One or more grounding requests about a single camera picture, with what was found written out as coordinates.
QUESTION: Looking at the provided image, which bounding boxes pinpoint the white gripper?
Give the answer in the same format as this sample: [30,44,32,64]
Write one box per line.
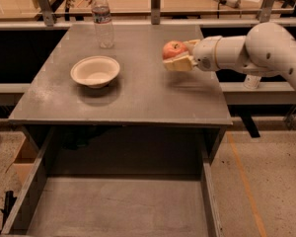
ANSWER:
[163,36,222,72]

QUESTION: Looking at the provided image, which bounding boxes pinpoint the red apple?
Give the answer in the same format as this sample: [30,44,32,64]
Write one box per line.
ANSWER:
[162,40,187,59]

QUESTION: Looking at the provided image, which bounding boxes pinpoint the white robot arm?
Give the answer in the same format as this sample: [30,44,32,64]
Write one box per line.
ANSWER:
[162,22,296,92]

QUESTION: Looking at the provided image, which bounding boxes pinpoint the grey cabinet with top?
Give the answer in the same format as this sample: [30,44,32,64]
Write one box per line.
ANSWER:
[9,23,232,159]

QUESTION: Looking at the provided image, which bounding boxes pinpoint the open grey top drawer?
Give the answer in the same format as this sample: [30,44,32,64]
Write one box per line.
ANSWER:
[0,127,224,237]

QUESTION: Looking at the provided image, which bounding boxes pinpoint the white paper bowl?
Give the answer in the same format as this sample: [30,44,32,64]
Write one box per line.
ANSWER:
[70,56,120,88]

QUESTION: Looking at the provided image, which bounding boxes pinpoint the clear plastic water bottle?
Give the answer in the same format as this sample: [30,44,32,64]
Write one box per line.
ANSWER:
[92,0,114,48]

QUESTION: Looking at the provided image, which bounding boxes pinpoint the cardboard box on floor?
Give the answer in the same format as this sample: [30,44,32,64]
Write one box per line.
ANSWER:
[12,137,38,185]

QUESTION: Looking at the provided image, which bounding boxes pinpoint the grey metal rail barrier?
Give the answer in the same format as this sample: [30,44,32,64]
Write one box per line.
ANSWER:
[0,20,296,106]

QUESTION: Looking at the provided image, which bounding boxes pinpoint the middle metal bracket post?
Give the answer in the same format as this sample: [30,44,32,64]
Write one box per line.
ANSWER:
[151,0,161,25]

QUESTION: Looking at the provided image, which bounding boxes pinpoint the left metal bracket post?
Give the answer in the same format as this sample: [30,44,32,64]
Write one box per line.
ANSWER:
[37,0,56,27]

